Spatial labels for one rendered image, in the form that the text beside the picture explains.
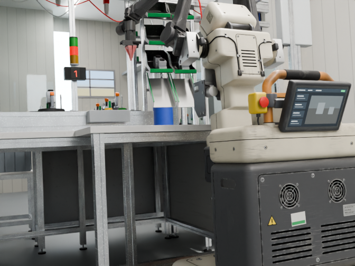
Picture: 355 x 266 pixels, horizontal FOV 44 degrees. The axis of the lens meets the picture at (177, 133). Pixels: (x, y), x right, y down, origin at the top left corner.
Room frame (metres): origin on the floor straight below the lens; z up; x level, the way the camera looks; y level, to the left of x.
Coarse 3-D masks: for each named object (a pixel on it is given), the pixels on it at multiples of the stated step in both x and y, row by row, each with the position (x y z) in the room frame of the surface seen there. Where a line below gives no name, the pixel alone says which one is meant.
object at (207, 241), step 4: (172, 228) 3.78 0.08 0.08; (176, 228) 3.77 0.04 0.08; (172, 232) 3.79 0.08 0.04; (176, 232) 3.77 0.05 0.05; (172, 236) 3.78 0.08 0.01; (176, 236) 3.76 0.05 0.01; (204, 236) 3.21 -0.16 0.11; (204, 240) 3.21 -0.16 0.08; (208, 240) 3.21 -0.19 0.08; (204, 244) 3.22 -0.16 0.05; (208, 244) 3.21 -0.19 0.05; (208, 248) 3.22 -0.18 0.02
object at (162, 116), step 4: (156, 108) 3.36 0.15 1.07; (160, 108) 3.35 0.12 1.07; (164, 108) 3.35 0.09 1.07; (168, 108) 3.36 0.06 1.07; (172, 108) 3.41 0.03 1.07; (156, 112) 3.36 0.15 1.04; (160, 112) 3.35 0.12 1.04; (164, 112) 3.35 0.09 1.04; (168, 112) 3.36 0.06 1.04; (172, 112) 3.40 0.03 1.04; (156, 116) 3.36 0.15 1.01; (160, 116) 3.35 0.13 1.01; (164, 116) 3.35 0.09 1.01; (168, 116) 3.36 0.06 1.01; (172, 116) 3.40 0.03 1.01; (156, 120) 3.36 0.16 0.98; (160, 120) 3.35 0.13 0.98; (164, 120) 3.35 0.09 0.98; (168, 120) 3.36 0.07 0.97; (172, 120) 3.39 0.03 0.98; (156, 124) 3.37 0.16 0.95; (160, 124) 3.35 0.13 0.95; (164, 124) 3.35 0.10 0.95; (168, 124) 3.36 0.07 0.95; (172, 124) 3.39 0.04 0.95
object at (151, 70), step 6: (150, 54) 2.71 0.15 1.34; (156, 54) 2.71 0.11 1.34; (162, 54) 2.72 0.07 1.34; (150, 60) 2.72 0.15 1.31; (168, 60) 2.59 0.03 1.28; (150, 66) 2.59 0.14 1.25; (168, 66) 2.59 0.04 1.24; (150, 72) 2.47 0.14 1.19; (156, 72) 2.48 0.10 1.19; (162, 72) 2.48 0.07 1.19; (168, 72) 2.49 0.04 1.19
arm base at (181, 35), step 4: (176, 36) 1.80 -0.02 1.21; (180, 36) 1.79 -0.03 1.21; (184, 36) 1.80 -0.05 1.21; (176, 40) 1.80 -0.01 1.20; (180, 40) 1.80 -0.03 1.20; (176, 44) 1.81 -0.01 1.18; (180, 44) 1.81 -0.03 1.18; (176, 48) 1.82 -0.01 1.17; (180, 48) 1.82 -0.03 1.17; (172, 52) 1.84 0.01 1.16; (176, 52) 1.83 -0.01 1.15; (180, 52) 1.84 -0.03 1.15
